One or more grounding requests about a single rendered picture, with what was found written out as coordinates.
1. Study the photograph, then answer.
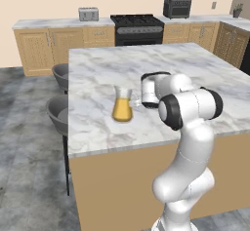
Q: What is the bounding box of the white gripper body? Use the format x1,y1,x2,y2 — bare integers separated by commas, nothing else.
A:
141,80,158,105

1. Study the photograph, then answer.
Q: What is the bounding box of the glass pitcher with orange juice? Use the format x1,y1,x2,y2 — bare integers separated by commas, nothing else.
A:
111,85,143,124

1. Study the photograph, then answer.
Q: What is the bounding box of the black stove with oven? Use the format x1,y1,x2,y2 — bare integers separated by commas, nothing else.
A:
109,13,166,47

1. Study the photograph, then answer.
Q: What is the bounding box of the narrow wooden base cupboard run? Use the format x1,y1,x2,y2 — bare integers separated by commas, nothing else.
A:
162,15,222,54

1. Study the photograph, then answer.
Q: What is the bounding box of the dark grey toaster oven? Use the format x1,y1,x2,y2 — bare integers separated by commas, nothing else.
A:
162,0,192,19

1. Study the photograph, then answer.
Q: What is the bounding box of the grey bar stool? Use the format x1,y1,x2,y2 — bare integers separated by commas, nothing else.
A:
51,62,70,95
45,94,71,197

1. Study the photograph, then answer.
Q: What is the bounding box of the dark wooden corner cupboard run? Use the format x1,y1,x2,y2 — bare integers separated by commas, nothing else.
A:
212,19,250,70

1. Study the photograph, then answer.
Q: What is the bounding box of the silver toaster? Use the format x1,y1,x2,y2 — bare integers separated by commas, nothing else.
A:
77,7,101,22

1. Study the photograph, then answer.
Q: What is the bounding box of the tan kitchen island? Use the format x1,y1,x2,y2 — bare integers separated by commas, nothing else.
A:
67,42,250,231

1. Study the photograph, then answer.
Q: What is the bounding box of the black appliance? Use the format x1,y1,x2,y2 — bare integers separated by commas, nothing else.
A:
239,41,250,77

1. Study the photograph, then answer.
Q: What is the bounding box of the wide wooden base cupboard run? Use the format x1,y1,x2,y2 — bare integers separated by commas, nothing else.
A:
12,17,116,78

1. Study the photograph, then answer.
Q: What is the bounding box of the potted plant in grey pot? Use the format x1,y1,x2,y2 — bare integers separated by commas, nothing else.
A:
231,3,245,19

